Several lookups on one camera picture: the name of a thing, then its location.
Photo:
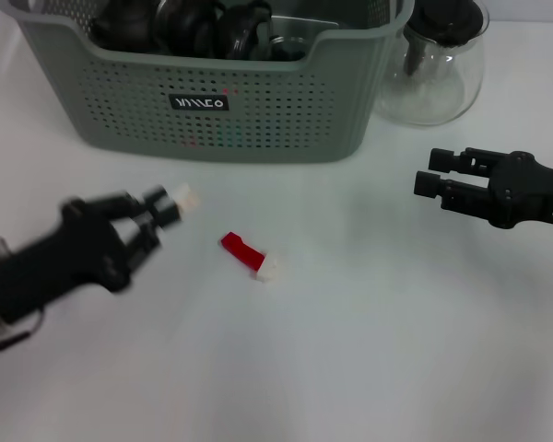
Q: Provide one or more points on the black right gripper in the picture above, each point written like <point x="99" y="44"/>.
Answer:
<point x="530" y="191"/>

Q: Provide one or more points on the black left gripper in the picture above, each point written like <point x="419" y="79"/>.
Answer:
<point x="74" y="258"/>

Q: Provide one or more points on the white brick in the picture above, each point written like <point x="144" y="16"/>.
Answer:
<point x="269" y="269"/>
<point x="188" y="198"/>

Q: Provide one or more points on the small bright red brick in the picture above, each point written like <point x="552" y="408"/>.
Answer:
<point x="191" y="143"/>

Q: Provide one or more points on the long dark red brick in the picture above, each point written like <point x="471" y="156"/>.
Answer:
<point x="242" y="253"/>

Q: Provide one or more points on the glass teacup with black holder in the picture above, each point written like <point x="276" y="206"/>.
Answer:
<point x="288" y="48"/>
<point x="239" y="27"/>
<point x="184" y="23"/>

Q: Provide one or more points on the grey-green perforated storage bin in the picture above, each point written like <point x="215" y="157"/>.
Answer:
<point x="281" y="115"/>

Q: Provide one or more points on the glass teapot with black lid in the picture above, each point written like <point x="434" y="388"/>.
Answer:
<point x="442" y="92"/>

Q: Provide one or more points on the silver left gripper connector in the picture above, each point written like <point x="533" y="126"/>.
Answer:
<point x="1" y="246"/>

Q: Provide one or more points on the black clay teapot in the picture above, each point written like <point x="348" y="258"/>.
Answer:
<point x="120" y="27"/>

